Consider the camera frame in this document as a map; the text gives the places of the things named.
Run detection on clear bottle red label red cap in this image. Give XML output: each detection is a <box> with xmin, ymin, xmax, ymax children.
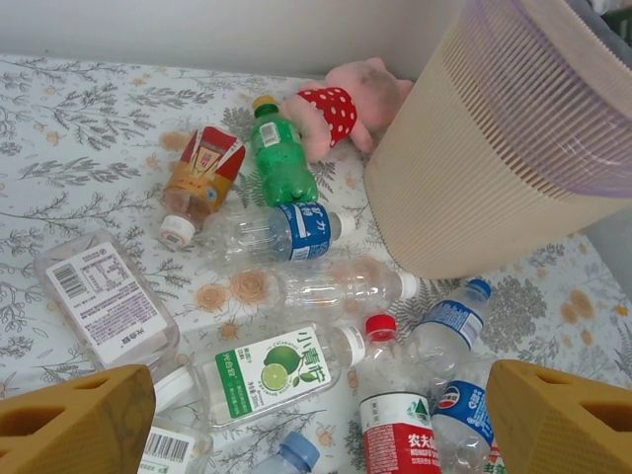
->
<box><xmin>357</xmin><ymin>314</ymin><xmax>445</xmax><ymax>474</ymax></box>

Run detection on pink plush toy polka dots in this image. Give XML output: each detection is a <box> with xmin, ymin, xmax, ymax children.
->
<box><xmin>280</xmin><ymin>56</ymin><xmax>415</xmax><ymax>160</ymax></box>

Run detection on clear bottle Pepsi label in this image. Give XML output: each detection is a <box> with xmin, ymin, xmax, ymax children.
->
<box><xmin>432</xmin><ymin>353</ymin><xmax>500</xmax><ymax>474</ymax></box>

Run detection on clear bottle blue label white cap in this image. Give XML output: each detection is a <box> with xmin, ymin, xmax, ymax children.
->
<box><xmin>201</xmin><ymin>200</ymin><xmax>356</xmax><ymax>266</ymax></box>

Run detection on rectangular clear bottle white label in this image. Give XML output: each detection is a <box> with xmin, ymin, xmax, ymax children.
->
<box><xmin>33</xmin><ymin>229</ymin><xmax>198</xmax><ymax>415</ymax></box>

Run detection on clear bottle lime label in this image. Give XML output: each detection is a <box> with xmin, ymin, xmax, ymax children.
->
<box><xmin>190</xmin><ymin>323</ymin><xmax>367</xmax><ymax>431</ymax></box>

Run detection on tea bottle orange red label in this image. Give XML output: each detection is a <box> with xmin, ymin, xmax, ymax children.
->
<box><xmin>158</xmin><ymin>125</ymin><xmax>247</xmax><ymax>247</ymax></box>

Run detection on clear bottle barcode label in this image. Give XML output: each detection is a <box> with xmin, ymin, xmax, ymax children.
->
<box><xmin>137</xmin><ymin>417</ymin><xmax>214</xmax><ymax>474</ymax></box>

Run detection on floral tablecloth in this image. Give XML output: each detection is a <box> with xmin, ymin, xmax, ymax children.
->
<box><xmin>0</xmin><ymin>52</ymin><xmax>632</xmax><ymax>474</ymax></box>

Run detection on translucent bin liner bag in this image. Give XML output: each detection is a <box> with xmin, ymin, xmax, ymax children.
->
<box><xmin>461</xmin><ymin>0</ymin><xmax>632</xmax><ymax>199</ymax></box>

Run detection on pink laundry basket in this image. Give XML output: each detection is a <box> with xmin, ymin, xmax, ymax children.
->
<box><xmin>363</xmin><ymin>0</ymin><xmax>632</xmax><ymax>281</ymax></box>

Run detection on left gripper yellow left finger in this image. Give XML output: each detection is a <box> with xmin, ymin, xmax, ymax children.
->
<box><xmin>0</xmin><ymin>363</ymin><xmax>157</xmax><ymax>474</ymax></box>

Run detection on clear bottle light blue cap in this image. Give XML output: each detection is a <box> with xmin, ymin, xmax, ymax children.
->
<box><xmin>241</xmin><ymin>431</ymin><xmax>323</xmax><ymax>474</ymax></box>

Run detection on green bottle yellow cap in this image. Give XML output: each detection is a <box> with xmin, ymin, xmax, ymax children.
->
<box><xmin>250</xmin><ymin>95</ymin><xmax>320</xmax><ymax>207</ymax></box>

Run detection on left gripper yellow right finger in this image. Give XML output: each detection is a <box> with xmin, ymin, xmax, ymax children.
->
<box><xmin>486</xmin><ymin>358</ymin><xmax>632</xmax><ymax>474</ymax></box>

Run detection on clear unlabelled bottle white cap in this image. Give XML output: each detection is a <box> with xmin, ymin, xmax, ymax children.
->
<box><xmin>276</xmin><ymin>257</ymin><xmax>421</xmax><ymax>325</ymax></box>

